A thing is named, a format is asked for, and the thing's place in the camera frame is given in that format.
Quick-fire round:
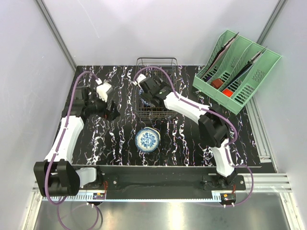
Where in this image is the green file organizer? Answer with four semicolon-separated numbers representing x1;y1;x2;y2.
193;30;281;114

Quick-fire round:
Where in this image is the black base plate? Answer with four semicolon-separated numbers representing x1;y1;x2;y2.
71;165;247;199

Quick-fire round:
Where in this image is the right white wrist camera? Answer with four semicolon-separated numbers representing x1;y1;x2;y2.
132;74;146;87

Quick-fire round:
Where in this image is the red block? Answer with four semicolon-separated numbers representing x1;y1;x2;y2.
223;89;234;97

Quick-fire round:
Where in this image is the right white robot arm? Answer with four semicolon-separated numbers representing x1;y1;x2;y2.
134;74;237;190

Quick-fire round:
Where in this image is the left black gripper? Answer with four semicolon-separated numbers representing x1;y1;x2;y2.
86;90;120;122

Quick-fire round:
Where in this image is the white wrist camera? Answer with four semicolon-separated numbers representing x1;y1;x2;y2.
96;79;113;102
132;74;146;87

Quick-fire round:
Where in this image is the blue white patterned bowl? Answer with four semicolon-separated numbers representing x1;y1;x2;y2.
135;127;161;153

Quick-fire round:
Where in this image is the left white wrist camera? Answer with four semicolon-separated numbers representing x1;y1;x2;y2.
96;79;113;102

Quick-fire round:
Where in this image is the wire dish rack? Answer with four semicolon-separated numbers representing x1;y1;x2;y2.
132;57;179;121

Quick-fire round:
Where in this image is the black folder in organizer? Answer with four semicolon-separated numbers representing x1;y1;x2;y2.
203;33;239;77

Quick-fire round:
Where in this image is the red patterned bowl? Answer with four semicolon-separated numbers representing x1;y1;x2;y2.
141;99;155;107

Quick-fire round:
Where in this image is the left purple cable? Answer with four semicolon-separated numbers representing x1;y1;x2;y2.
44;71;104;228

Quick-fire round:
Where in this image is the brown block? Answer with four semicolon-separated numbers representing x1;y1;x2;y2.
211;78;224;89

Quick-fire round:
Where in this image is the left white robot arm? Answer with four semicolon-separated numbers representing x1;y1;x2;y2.
34;83;120;197

